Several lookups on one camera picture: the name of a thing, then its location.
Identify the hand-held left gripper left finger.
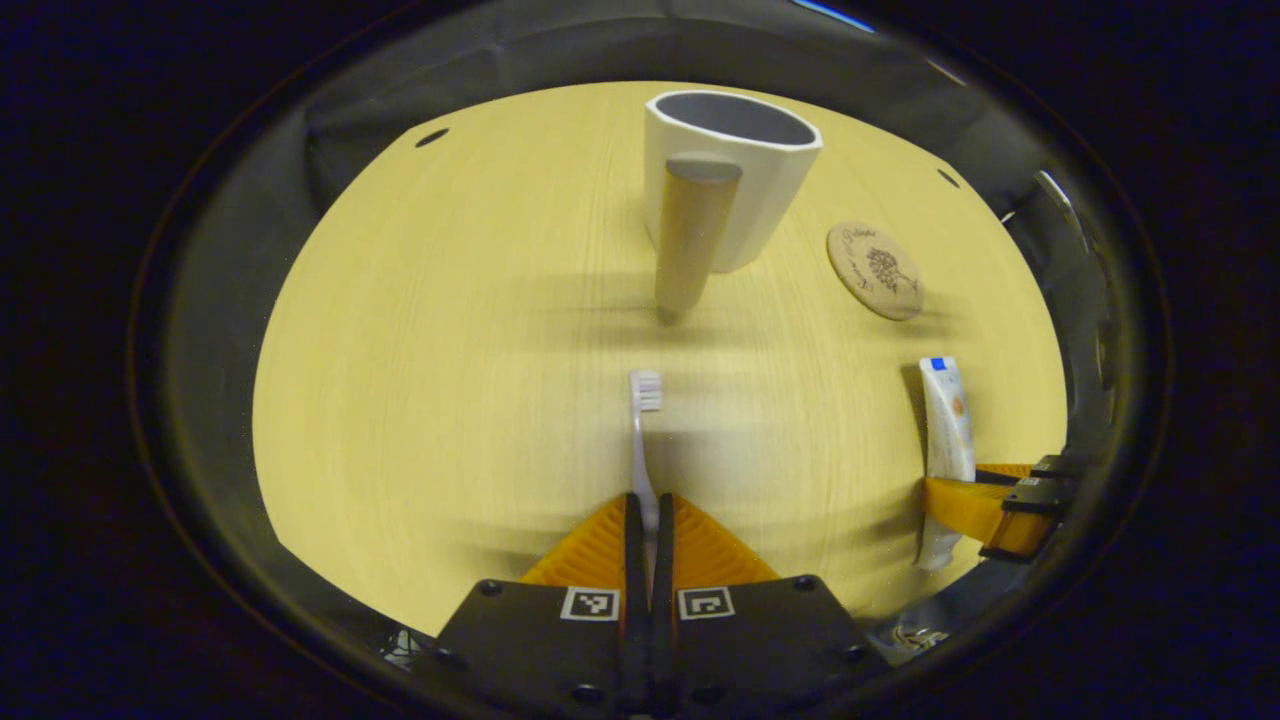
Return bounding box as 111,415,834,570
430,490,646,716

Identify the white cup with wooden handle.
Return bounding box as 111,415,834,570
643,90,824,326

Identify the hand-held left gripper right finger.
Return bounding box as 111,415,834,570
650,490,891,716

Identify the white toothbrush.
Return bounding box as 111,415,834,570
628,370,664,536

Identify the round wooden coaster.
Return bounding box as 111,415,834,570
826,220,925,322

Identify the white toothpaste tube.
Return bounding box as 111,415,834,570
915,357,978,571

